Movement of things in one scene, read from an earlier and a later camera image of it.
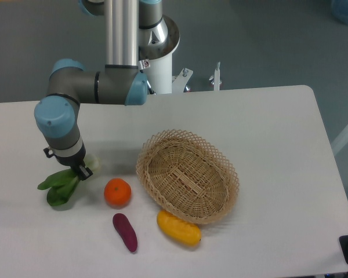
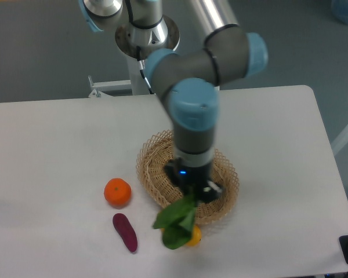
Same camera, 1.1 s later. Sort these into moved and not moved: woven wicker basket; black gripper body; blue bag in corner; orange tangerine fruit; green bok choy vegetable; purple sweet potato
Moved: black gripper body; green bok choy vegetable
Not moved: purple sweet potato; blue bag in corner; orange tangerine fruit; woven wicker basket
